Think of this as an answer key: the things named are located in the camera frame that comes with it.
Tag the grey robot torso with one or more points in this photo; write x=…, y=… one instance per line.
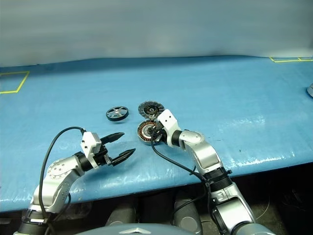
x=146, y=230

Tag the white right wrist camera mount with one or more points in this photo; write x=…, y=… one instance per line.
x=168, y=122

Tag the silver motor housing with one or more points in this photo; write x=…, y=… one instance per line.
x=144, y=132

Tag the dark grey rounded shape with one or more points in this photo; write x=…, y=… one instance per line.
x=187, y=213
x=121, y=215

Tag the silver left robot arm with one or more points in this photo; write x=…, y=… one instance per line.
x=56, y=173

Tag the yellow tape square outline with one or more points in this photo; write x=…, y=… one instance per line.
x=281, y=60
x=22, y=82

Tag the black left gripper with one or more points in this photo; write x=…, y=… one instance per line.
x=101, y=156

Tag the silver motor lid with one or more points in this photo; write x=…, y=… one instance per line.
x=149, y=109

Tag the silver round base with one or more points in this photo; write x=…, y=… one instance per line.
x=310, y=90

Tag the black spoked rotor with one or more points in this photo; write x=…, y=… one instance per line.
x=117, y=114

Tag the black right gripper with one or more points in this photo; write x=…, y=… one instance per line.
x=158, y=136

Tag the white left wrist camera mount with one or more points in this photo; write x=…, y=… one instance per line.
x=90, y=144

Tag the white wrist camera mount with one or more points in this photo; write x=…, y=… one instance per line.
x=90, y=144
x=168, y=122

